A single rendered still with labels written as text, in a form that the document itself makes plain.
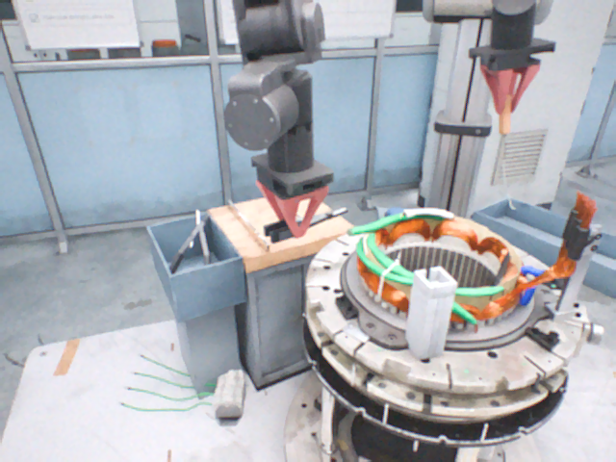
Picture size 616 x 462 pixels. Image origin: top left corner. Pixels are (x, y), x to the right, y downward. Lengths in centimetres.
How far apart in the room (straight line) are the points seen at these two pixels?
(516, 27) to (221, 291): 56
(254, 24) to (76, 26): 216
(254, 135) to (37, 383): 69
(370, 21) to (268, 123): 244
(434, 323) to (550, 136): 278
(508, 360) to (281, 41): 39
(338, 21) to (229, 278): 225
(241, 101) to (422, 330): 28
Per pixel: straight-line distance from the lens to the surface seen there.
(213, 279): 67
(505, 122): 78
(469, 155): 97
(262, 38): 49
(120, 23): 260
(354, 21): 281
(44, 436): 90
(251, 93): 43
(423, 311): 43
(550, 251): 80
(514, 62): 74
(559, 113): 316
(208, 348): 78
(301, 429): 77
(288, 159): 52
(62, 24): 263
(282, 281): 72
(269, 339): 78
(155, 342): 98
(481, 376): 47
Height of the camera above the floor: 142
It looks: 30 degrees down
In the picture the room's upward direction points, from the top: straight up
